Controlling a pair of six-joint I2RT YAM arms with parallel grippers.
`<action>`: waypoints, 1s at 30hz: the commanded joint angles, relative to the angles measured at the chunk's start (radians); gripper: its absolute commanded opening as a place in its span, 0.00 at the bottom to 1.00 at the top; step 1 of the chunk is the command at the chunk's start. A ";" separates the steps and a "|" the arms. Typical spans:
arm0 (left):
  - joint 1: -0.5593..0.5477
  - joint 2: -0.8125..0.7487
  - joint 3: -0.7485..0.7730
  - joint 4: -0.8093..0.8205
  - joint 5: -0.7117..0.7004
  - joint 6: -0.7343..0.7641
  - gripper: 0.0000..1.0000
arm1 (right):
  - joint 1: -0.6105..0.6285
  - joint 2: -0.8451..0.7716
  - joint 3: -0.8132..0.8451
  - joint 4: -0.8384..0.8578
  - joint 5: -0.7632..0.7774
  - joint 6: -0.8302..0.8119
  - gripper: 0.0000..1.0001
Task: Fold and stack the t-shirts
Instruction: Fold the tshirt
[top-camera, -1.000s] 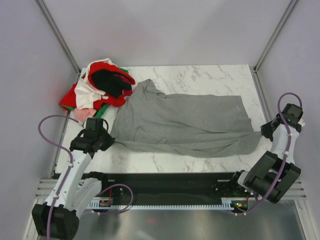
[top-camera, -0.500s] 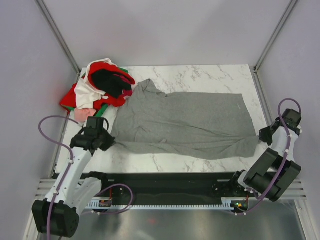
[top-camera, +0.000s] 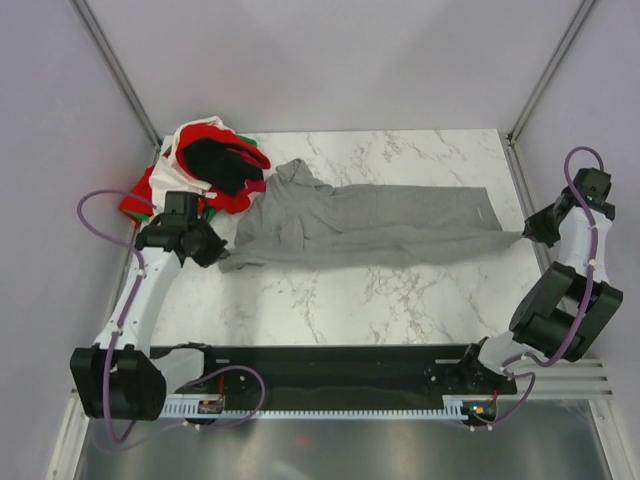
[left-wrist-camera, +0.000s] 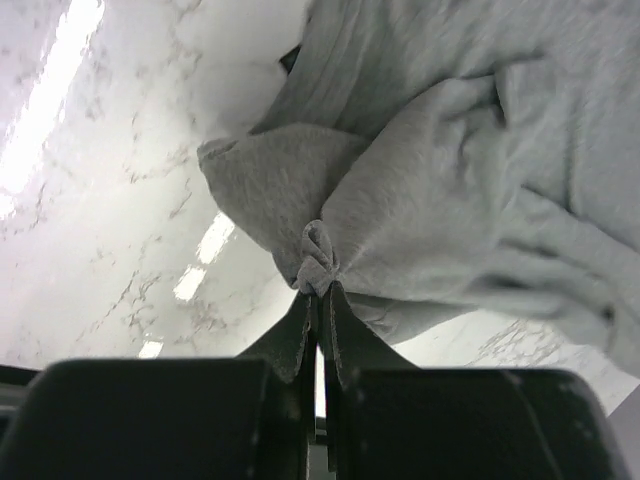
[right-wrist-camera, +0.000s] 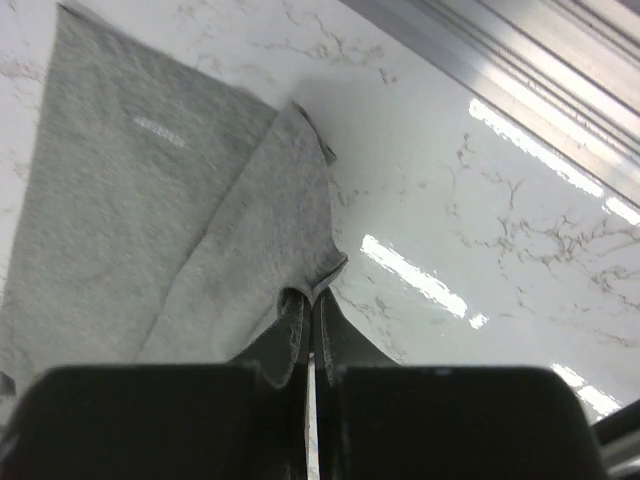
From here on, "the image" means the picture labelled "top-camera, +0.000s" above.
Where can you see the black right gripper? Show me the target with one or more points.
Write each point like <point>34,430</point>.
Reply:
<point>536,231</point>

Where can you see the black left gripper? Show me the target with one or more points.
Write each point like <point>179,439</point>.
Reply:
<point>216,250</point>

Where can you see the grey t shirt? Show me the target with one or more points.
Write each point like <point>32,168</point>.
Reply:
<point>303,223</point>

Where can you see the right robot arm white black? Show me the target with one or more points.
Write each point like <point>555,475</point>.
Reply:
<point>573,301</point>

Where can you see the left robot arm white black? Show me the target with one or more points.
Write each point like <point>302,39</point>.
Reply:
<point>116,377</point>

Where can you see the green t shirt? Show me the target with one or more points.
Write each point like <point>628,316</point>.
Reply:
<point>245,140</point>

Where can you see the black t shirt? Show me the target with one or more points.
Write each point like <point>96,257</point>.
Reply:
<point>228,169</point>

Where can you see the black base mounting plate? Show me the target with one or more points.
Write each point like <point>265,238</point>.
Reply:
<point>330,370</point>

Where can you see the aluminium extrusion rail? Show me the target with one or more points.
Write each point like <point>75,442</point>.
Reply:
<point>585,379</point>

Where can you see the left aluminium frame post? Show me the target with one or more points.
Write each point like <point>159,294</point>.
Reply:
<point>101,42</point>

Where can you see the aluminium frame post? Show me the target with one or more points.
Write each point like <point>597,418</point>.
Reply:
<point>101,42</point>
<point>568,38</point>

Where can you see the white slotted cable duct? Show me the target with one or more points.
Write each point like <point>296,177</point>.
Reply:
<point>314,407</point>

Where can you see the right aluminium frame post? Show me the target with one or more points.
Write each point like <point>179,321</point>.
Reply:
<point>568,38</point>

